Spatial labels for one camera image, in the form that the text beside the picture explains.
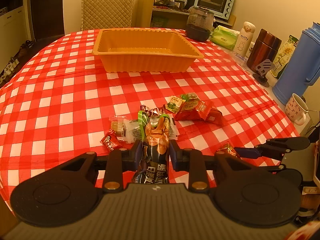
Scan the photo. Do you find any blue tissue packet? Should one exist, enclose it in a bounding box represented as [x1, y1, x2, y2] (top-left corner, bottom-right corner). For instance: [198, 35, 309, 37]
[231, 51, 247, 65]

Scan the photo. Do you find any light blue toaster oven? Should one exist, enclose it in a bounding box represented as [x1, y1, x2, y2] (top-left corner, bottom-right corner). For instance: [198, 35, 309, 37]
[194, 0, 235, 20]

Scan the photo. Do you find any brown thermos flask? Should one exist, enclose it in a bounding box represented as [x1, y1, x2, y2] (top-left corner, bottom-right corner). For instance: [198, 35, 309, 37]
[246, 29, 281, 72]

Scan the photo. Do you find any red white checkered tablecloth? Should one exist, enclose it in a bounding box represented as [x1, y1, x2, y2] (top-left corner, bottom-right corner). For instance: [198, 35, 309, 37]
[1, 30, 298, 201]

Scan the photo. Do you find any blue thermos jug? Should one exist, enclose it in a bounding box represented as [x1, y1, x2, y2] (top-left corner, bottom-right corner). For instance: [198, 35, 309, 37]
[272, 22, 320, 104]

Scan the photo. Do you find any beige quilted chair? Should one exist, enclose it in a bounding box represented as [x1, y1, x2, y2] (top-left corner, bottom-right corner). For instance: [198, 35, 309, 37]
[81, 0, 134, 30]

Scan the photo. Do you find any green wet wipes pack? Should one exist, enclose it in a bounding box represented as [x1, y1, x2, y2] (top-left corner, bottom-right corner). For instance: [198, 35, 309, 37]
[210, 25, 240, 50]

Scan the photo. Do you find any sunflower print package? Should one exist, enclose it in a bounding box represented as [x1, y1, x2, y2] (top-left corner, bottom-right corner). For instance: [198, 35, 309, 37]
[271, 35, 298, 79]

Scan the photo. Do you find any dark sausage snack packet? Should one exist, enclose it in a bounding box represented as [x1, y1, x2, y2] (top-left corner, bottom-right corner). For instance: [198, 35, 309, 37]
[132, 111, 170, 184]

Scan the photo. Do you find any dark door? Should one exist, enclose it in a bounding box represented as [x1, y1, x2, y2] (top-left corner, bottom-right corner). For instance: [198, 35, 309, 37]
[30, 0, 65, 40]

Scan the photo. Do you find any green yellow candy packet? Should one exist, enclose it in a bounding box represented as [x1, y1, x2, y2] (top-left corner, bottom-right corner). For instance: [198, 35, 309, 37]
[165, 96, 185, 113]

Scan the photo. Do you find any small red candy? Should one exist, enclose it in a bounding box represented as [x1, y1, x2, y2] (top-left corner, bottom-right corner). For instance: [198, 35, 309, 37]
[100, 129, 122, 153]

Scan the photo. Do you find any orange plastic tray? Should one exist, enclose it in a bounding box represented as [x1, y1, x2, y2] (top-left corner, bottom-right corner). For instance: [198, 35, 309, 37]
[92, 28, 204, 73]

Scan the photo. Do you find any green candy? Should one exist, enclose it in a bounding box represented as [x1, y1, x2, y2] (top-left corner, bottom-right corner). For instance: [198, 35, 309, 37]
[181, 92, 199, 102]

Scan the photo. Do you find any white miffy bottle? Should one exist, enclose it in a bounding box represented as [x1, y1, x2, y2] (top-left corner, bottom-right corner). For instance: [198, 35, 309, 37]
[233, 22, 255, 57]

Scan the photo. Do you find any large red snack packet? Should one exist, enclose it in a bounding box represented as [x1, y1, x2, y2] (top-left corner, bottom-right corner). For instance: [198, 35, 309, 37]
[175, 100, 224, 126]

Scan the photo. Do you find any white patterned mug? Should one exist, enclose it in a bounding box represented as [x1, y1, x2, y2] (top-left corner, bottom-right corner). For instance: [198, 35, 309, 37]
[285, 93, 309, 126]

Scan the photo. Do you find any clear pastry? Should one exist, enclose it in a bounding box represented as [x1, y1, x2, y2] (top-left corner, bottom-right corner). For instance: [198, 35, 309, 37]
[109, 116, 142, 144]

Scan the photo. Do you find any white cabinet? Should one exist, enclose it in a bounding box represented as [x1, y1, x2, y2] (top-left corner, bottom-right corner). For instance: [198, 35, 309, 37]
[1, 0, 28, 70]

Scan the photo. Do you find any grey phone stand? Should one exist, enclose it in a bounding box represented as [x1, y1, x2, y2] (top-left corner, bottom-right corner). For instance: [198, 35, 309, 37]
[253, 59, 275, 87]

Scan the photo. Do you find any gold candy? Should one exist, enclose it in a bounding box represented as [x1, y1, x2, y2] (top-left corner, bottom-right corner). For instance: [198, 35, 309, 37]
[215, 142, 240, 158]

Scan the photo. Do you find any dark glass jar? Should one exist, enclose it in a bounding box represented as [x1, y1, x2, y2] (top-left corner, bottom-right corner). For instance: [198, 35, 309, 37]
[185, 7, 215, 42]

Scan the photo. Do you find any wooden shelf unit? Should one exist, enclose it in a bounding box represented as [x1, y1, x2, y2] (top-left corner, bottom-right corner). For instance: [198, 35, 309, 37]
[135, 0, 236, 29]

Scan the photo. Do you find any red brown snack packet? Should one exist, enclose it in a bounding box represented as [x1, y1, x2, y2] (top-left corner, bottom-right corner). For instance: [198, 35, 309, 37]
[140, 105, 166, 117]

